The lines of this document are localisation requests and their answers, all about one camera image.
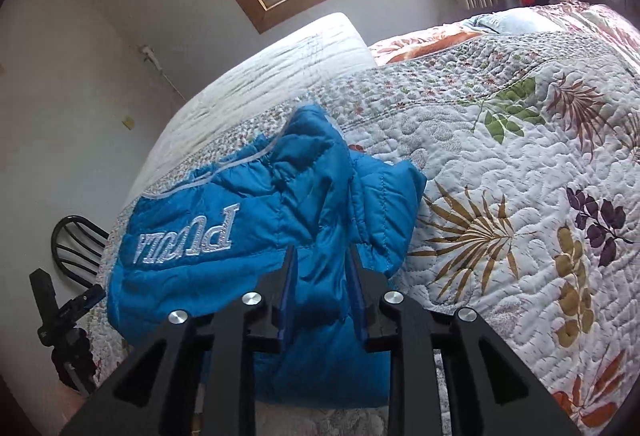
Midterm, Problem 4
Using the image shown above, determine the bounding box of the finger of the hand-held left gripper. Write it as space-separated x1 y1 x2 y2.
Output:
64 285 107 319
29 269 52 348

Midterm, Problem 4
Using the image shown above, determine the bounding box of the black metal chair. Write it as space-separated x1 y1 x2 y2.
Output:
51 215 111 278

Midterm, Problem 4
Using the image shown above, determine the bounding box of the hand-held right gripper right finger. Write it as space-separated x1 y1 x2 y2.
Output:
347 245 583 436

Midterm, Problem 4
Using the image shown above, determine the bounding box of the pink floral bedding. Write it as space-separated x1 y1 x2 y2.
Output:
367 0 640 67

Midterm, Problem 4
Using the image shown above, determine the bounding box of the light blue pillow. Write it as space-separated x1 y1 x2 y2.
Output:
470 11 551 35

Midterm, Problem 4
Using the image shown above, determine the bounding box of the white wall-mounted device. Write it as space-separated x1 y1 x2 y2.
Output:
140 45 164 70

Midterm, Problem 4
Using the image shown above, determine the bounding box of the blue puffer jacket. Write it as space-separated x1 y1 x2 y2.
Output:
106 104 427 409

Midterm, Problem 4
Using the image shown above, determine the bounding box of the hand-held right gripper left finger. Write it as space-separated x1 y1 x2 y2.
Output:
60 245 301 436

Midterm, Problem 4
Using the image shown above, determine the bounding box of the floral quilted bed cover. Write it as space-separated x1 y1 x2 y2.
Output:
80 31 640 436

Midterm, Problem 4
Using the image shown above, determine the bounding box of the white quilted bedspread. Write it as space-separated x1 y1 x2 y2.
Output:
135 11 376 197

